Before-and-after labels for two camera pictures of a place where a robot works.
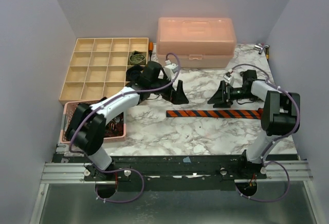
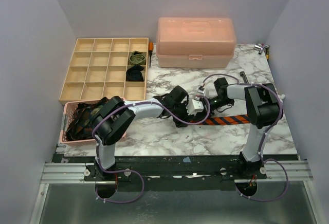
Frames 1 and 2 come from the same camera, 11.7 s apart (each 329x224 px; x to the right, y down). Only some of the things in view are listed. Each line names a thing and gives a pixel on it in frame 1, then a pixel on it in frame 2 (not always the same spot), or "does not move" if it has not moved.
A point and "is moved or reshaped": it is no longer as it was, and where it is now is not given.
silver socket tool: (260, 49) does not move
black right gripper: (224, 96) does not move
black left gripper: (178, 97) → (186, 117)
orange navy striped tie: (221, 114) is moved or reshaped
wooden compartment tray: (97, 68) does not move
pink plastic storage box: (199, 42) does not move
